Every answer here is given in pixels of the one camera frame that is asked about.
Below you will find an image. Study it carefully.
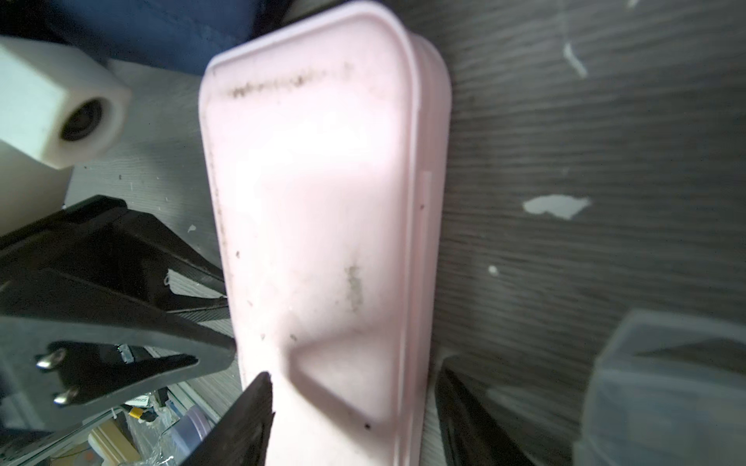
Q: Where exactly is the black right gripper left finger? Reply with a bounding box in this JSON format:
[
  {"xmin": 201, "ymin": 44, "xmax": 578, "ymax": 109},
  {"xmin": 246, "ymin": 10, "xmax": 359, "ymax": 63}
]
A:
[{"xmin": 182, "ymin": 372, "xmax": 274, "ymax": 466}]

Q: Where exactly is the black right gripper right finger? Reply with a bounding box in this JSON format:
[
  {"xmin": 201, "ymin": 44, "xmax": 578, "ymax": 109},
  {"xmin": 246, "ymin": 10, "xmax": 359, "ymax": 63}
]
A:
[{"xmin": 435, "ymin": 365, "xmax": 533, "ymax": 466}]

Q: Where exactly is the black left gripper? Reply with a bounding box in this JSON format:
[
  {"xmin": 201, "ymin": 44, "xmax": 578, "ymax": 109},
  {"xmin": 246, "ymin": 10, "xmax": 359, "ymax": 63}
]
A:
[{"xmin": 1, "ymin": 195, "xmax": 236, "ymax": 454}]

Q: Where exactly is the navy blue school backpack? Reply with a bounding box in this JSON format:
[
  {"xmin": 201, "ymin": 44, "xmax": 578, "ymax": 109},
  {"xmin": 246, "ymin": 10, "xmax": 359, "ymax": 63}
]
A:
[{"xmin": 41, "ymin": 0, "xmax": 291, "ymax": 75}]

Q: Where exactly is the pink pencil case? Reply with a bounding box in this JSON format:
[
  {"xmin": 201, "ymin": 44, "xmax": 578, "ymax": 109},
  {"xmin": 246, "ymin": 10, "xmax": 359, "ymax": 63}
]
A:
[{"xmin": 198, "ymin": 1, "xmax": 452, "ymax": 465}]

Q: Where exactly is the clear plastic bag with eraser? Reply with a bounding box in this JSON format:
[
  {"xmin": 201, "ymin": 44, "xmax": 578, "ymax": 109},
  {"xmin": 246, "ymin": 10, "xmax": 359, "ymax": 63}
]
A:
[{"xmin": 572, "ymin": 310, "xmax": 745, "ymax": 465}]

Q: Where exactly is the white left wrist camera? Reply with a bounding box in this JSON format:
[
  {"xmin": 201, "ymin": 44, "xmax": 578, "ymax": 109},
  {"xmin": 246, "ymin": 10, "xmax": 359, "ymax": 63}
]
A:
[{"xmin": 1, "ymin": 36, "xmax": 132, "ymax": 233}]

